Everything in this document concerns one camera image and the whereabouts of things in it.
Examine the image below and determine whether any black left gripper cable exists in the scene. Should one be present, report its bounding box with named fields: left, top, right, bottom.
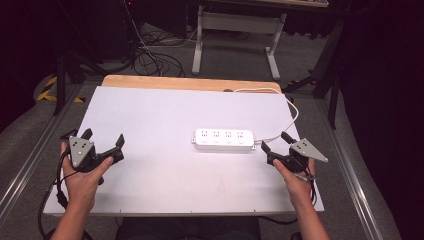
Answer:
left=37, top=150, right=73, bottom=240

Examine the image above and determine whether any white power strip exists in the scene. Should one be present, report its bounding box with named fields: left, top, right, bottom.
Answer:
left=191, top=127, right=257, bottom=153

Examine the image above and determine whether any black metal stand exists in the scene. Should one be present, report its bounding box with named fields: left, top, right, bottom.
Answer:
left=281, top=18, right=347, bottom=130
left=52, top=0, right=112, bottom=117

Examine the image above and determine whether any person's right hand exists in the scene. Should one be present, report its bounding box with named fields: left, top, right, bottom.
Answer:
left=272, top=157, right=317, bottom=208

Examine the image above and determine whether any person's lap in dark clothing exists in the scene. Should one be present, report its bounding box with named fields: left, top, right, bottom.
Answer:
left=114, top=216, right=263, bottom=240

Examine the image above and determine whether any person's left hand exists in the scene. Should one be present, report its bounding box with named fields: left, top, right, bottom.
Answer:
left=59, top=141, right=115, bottom=213

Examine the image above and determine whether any yellow black hazard tape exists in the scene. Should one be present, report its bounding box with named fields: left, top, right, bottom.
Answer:
left=36, top=75, right=86, bottom=104

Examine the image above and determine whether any aluminium floor rail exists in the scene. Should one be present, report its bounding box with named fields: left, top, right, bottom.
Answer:
left=315, top=98, right=385, bottom=240
left=0, top=83, right=84, bottom=219

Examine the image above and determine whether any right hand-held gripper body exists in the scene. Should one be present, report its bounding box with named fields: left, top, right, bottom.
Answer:
left=266, top=137, right=330, bottom=174

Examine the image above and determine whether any white metal desk frame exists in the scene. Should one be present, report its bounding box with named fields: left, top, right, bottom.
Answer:
left=191, top=4, right=288, bottom=81

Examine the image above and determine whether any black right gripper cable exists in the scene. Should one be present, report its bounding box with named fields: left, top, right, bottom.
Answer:
left=300, top=165, right=318, bottom=206

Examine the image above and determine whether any tangle of black floor cables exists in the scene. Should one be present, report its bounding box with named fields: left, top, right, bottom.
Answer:
left=130, top=19, right=186, bottom=79

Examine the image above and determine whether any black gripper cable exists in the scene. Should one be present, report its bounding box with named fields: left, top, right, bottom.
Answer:
left=300, top=165, right=318, bottom=206
left=37, top=150, right=73, bottom=240

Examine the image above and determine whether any white power strip cable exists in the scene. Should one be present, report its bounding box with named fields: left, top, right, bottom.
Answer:
left=233, top=87, right=300, bottom=145

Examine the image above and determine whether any white table cover board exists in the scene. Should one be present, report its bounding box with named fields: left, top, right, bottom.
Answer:
left=43, top=85, right=325, bottom=217

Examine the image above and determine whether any black cable under table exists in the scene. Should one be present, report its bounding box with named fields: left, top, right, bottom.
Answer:
left=258, top=215, right=298, bottom=226

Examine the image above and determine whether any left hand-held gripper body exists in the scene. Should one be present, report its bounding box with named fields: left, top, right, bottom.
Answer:
left=60, top=128, right=125, bottom=174

